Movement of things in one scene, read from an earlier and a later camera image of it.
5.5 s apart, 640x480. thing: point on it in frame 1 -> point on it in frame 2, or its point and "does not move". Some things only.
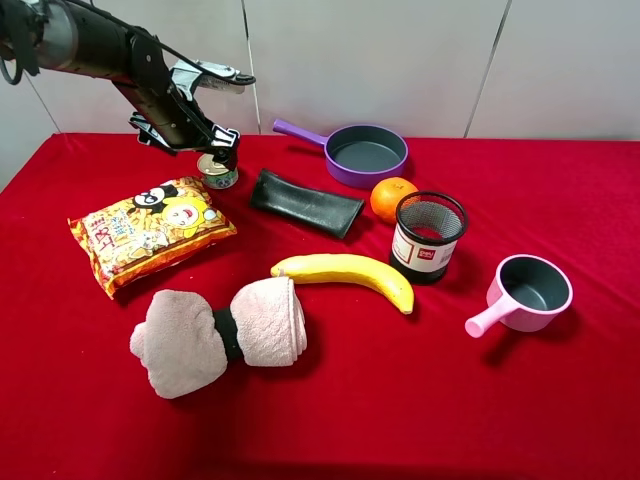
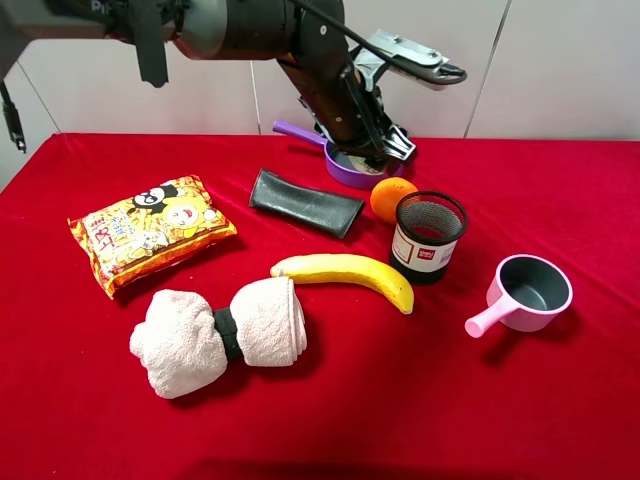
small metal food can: [216, 175] -> [360, 164]
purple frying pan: [358, 156] does not move
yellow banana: [347, 265] does not move
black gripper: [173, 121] -> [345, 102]
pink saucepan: [526, 292] does not move
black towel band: [227, 327] does not move
